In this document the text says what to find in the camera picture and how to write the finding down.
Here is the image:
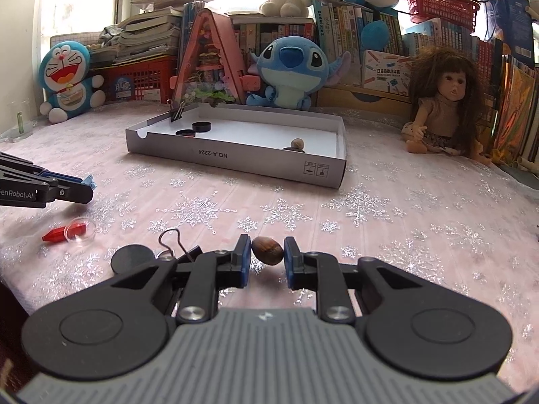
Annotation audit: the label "white cardboard box tray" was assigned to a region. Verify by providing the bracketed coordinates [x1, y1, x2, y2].
[125, 102, 348, 190]

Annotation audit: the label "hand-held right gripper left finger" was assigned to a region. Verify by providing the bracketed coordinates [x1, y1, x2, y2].
[101, 234, 252, 325]

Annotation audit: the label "thick black round puck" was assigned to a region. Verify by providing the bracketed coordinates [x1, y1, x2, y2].
[110, 243, 156, 274]

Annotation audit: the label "wooden drawer box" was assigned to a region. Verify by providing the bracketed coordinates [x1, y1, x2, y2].
[313, 83, 417, 119]

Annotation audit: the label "red plastic basket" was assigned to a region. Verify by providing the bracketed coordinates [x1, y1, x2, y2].
[89, 56, 178, 104]

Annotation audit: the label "pink triangular miniature house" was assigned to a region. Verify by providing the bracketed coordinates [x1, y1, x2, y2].
[169, 7, 262, 107]

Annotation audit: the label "blue robot cat plush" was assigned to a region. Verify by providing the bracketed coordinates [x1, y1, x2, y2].
[39, 41, 105, 124]

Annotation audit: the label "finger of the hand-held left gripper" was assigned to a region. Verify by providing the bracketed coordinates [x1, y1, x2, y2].
[51, 183, 94, 205]
[0, 151, 85, 182]

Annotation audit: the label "large black binder clip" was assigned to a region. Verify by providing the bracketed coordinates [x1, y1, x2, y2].
[157, 228, 203, 262]

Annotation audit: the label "dark blue box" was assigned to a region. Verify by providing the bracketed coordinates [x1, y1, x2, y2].
[483, 0, 536, 58]

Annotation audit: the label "row of upright books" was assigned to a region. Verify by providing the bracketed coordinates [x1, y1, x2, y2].
[229, 1, 504, 69]

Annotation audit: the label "red mesh basket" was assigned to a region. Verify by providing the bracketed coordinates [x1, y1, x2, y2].
[403, 0, 481, 33]

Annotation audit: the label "red plastic stamp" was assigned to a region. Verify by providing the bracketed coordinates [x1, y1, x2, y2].
[41, 224, 91, 243]

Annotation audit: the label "stack of books and papers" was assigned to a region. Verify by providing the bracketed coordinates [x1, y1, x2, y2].
[98, 0, 185, 67]

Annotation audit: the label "row of colourful picture books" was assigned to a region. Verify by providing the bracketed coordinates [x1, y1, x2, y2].
[489, 48, 539, 166]

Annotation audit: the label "clear stand with green piece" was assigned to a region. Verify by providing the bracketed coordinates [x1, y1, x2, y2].
[0, 110, 35, 142]

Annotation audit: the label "blue file folders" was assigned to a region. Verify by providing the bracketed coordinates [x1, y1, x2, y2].
[178, 2, 208, 69]

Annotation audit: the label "small black binder clip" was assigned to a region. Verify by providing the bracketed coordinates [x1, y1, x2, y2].
[167, 100, 188, 125]

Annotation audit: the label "blue alien plush toy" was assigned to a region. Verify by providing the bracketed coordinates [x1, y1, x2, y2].
[245, 36, 353, 111]

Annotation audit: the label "white printed carton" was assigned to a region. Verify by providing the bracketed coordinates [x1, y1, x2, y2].
[361, 49, 416, 94]

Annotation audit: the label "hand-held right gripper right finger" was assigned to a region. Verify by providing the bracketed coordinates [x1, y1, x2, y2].
[284, 237, 439, 324]

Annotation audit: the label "window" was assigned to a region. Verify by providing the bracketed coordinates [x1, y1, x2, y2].
[41, 0, 270, 53]

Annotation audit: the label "pink snowflake tablecloth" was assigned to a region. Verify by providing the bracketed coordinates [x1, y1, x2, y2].
[0, 100, 539, 388]

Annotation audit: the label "brown-haired doll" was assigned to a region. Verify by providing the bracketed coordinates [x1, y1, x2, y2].
[399, 46, 494, 166]

